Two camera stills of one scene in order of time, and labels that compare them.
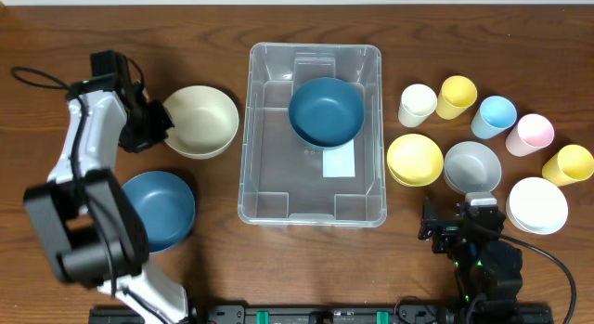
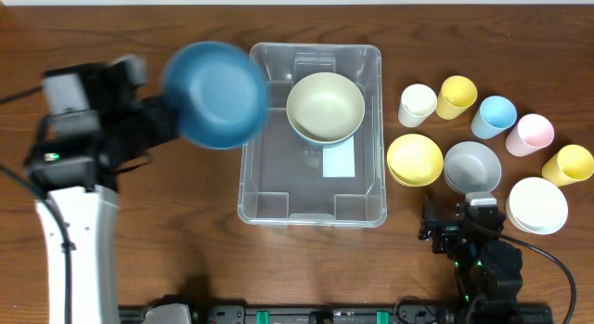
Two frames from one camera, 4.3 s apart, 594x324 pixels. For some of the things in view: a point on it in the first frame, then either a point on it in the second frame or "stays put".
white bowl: [536, 205] stays put
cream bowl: [205, 121] → [326, 108]
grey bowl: [471, 167] stays put
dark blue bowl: [167, 206] → [221, 92]
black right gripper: [445, 228] stays put
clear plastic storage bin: [312, 150] stays put
